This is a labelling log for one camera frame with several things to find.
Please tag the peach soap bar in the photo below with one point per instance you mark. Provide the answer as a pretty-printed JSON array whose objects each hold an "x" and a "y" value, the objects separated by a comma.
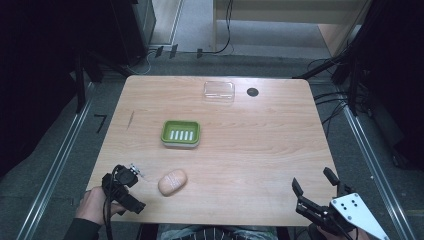
[{"x": 172, "y": 182}]

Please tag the green soap dish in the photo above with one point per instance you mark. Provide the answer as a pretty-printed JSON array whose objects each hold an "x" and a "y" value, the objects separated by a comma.
[{"x": 180, "y": 133}]

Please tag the clear plastic lid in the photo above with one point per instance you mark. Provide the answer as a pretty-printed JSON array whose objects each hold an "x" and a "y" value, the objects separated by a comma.
[{"x": 219, "y": 91}]

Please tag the aluminium floor rail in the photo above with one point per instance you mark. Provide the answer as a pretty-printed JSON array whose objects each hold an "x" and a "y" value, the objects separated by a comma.
[
  {"x": 376, "y": 170},
  {"x": 55, "y": 166}
]

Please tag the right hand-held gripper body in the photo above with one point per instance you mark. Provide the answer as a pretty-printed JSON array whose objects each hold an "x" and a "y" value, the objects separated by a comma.
[{"x": 353, "y": 210}]

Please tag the person's left hand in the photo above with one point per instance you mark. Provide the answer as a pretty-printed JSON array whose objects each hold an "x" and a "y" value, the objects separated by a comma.
[{"x": 93, "y": 205}]

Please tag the person's right hand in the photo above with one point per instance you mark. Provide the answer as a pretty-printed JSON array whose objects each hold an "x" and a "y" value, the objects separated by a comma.
[{"x": 364, "y": 236}]

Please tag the person's striped clothing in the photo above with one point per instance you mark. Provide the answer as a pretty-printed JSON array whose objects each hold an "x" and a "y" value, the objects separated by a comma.
[{"x": 216, "y": 233}]

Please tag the light wooden furniture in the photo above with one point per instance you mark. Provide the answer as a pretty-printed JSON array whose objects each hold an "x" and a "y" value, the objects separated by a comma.
[{"x": 293, "y": 8}]

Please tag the black cabinet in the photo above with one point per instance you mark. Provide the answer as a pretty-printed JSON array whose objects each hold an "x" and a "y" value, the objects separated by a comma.
[{"x": 131, "y": 26}]

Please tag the dark round table hole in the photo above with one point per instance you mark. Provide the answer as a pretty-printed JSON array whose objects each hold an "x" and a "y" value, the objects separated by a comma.
[{"x": 252, "y": 92}]

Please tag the black plug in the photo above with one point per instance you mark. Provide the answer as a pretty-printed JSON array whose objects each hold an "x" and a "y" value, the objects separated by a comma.
[
  {"x": 199, "y": 53},
  {"x": 159, "y": 51},
  {"x": 173, "y": 51}
]

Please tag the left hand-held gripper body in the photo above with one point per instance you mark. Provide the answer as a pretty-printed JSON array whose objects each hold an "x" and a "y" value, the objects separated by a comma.
[{"x": 124, "y": 178}]

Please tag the black metal stand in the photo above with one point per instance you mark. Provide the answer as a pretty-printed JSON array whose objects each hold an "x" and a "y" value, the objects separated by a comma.
[{"x": 80, "y": 80}]

